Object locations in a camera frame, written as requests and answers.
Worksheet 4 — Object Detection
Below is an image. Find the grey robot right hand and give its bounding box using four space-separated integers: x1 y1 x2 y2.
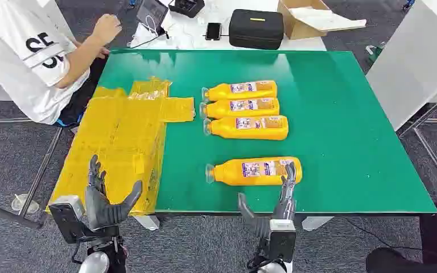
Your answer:
237 162 298 242

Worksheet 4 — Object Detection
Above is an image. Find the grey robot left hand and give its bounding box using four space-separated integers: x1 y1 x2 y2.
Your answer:
84 154 144 231

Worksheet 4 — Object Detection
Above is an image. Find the person's right hand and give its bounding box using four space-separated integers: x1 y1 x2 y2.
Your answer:
92 14 123 45

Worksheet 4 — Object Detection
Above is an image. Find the orange drink bottle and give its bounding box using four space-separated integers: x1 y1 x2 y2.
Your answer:
203 115 290 141
199 97 281 120
205 156 303 187
201 80 278 102

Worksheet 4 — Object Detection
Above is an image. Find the white table foot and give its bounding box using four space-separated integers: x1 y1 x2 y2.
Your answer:
133 214 161 231
301 216 334 232

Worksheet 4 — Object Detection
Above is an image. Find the dark tablet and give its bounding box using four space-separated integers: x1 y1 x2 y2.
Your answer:
135 0 170 36

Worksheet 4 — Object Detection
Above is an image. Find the clear plastic cup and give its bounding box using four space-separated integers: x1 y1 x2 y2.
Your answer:
11 194 40 215

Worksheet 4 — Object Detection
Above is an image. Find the black tray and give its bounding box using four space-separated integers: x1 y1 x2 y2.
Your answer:
168 0 205 19

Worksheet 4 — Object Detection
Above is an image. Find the white table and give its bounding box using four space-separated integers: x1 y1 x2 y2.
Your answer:
127 0 328 52

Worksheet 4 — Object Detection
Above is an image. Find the yellow plastic sheet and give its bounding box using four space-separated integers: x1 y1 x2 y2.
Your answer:
47 77 196 216

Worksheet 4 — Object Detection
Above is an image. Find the green table mat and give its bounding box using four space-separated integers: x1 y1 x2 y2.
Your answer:
97 49 437 215

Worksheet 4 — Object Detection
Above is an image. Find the person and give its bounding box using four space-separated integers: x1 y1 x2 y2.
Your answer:
0 0 123 128

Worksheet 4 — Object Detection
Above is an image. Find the black smartphone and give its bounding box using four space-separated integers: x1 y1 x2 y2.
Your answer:
205 22 223 42

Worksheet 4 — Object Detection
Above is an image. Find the black zip case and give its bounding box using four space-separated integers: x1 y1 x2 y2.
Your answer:
228 9 285 51

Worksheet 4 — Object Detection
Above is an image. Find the green and white object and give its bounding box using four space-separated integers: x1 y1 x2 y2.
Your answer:
365 42 386 64

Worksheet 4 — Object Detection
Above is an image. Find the open cardboard box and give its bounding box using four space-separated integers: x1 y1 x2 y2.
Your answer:
277 0 368 41

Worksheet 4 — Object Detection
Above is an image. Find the white flat board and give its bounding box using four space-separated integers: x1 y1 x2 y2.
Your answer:
290 7 368 33

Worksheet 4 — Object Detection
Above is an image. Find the white desk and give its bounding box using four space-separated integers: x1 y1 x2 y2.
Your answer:
365 0 437 132

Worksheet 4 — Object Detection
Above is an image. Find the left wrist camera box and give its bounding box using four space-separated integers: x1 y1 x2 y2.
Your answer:
48 195 87 245

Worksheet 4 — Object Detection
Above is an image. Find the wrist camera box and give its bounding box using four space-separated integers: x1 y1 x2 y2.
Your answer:
48 195 87 245
268 219 298 263

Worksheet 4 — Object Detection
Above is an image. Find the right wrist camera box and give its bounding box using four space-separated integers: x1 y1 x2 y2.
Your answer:
268 219 298 263

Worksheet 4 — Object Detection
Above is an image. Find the white charger cable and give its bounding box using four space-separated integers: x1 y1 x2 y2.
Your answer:
143 15 160 36

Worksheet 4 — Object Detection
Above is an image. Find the metal chair frame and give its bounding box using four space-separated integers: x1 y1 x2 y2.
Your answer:
0 118 65 230

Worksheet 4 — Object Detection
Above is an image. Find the black floor cable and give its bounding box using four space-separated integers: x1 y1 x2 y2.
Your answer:
344 217 423 252

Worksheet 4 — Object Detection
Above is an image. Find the metal desk frame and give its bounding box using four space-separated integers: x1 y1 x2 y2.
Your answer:
397 86 437 204

